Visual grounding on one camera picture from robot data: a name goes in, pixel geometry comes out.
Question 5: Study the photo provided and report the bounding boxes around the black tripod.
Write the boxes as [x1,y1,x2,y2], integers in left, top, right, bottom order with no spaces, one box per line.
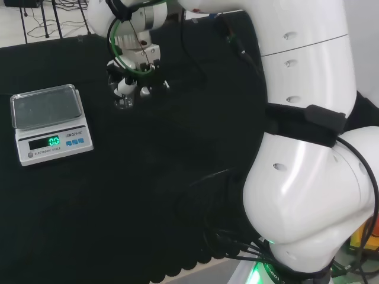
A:
[2,0,93,44]

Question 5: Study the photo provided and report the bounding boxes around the yellow stop button box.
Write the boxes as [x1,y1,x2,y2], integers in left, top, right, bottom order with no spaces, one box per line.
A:
[349,217,379,255]

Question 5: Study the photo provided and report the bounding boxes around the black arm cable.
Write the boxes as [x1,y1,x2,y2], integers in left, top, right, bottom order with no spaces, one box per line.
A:
[179,8,208,88]

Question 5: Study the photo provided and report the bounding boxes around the clear glass beaker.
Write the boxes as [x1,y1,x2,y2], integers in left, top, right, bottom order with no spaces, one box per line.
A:
[107,73,137,110]

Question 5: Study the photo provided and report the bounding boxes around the green cable loop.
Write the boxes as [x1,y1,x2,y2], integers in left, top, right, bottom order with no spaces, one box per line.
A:
[107,0,166,75]

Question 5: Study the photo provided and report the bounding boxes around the black bench cloth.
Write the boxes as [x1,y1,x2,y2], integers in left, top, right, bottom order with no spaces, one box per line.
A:
[0,11,379,284]

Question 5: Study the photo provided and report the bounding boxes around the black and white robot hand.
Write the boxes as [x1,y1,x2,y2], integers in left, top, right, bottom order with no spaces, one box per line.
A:
[106,43,171,99]

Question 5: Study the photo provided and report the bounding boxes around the white electronic balance steel pan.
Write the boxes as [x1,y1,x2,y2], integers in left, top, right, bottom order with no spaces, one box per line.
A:
[9,83,95,167]

